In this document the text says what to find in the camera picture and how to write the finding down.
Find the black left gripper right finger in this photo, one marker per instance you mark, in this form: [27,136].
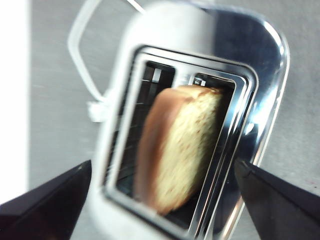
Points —
[282,207]

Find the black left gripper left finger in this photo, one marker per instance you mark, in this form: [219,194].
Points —
[42,210]

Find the brown-crusted bread slice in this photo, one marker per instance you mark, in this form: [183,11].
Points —
[190,150]

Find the beige two-slot toaster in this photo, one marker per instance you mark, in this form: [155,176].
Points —
[175,25]

